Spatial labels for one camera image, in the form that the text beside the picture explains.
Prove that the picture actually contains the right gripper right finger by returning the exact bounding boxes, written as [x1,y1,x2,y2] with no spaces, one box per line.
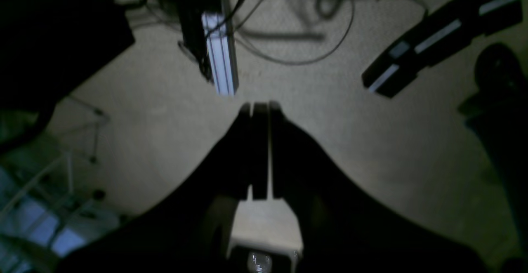
[252,102,488,273]

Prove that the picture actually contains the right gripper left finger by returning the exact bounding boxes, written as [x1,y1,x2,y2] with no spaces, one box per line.
[58,103,251,273]

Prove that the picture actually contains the metal rack on floor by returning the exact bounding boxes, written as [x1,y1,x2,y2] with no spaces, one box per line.
[1,96,121,262]

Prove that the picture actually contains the black power strip on floor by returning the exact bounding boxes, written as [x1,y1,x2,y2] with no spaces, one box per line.
[361,0,523,98]

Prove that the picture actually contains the aluminium extrusion frame post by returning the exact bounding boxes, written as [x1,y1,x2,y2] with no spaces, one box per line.
[202,0,239,97]

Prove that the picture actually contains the black floor cables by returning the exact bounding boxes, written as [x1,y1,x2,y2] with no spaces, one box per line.
[124,0,429,66]

